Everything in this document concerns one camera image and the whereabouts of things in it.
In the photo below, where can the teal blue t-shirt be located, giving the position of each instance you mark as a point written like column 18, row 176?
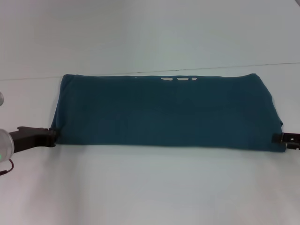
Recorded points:
column 164, row 112

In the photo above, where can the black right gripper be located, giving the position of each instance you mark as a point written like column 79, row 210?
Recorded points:
column 291, row 140

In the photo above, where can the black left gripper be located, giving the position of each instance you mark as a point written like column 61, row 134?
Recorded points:
column 28, row 139

